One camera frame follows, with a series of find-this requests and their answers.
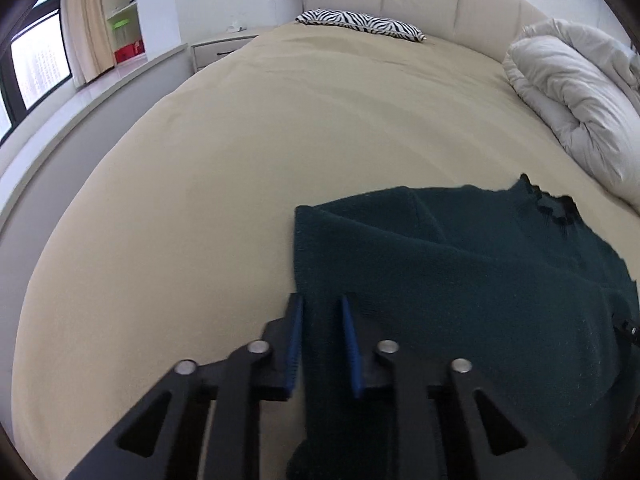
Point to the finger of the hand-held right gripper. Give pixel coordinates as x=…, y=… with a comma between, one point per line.
x=629, y=327

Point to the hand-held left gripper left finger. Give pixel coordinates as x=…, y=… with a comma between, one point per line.
x=294, y=345

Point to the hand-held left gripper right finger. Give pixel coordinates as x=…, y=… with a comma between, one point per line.
x=351, y=350

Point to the dark green sweater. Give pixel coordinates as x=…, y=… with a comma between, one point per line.
x=475, y=285

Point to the bed with beige sheet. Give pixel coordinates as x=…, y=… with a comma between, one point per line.
x=250, y=150

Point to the white rolled duvet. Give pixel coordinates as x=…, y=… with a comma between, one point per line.
x=570, y=85

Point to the white nightstand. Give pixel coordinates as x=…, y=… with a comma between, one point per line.
x=220, y=47

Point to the white window ledge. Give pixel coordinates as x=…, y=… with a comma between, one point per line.
x=65, y=135

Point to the zebra print pillow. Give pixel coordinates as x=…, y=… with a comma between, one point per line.
x=360, y=22

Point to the red box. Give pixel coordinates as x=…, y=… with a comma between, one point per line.
x=129, y=52

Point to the green plastic container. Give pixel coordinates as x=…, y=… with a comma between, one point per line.
x=120, y=23

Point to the black framed window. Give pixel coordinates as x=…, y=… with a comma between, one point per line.
x=35, y=60

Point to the white open shelf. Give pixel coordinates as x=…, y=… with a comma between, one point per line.
x=120, y=0

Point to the beige curtain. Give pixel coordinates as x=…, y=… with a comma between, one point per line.
x=82, y=20

